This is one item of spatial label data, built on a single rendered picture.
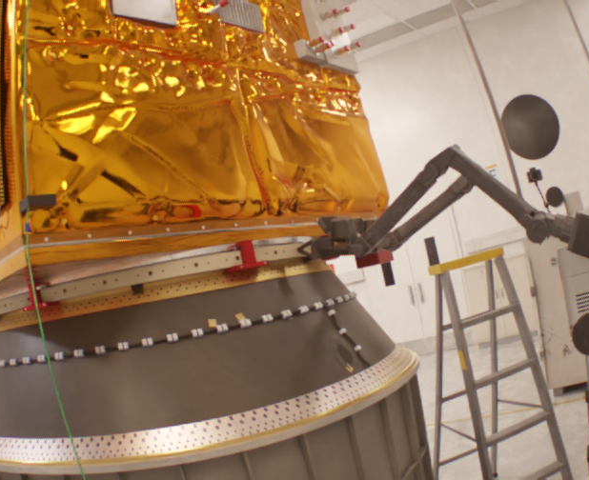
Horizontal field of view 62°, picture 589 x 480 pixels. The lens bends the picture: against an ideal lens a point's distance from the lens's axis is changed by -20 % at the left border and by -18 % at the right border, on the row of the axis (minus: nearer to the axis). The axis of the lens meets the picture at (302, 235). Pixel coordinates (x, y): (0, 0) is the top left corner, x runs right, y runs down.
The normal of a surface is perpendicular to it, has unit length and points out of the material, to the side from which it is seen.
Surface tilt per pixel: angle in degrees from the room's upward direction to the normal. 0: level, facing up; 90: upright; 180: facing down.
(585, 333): 90
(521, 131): 90
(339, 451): 90
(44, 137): 104
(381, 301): 90
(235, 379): 62
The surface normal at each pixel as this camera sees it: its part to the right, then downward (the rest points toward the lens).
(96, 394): -0.07, -0.55
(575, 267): -0.47, 0.03
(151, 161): 0.78, -0.28
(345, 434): 0.65, -0.22
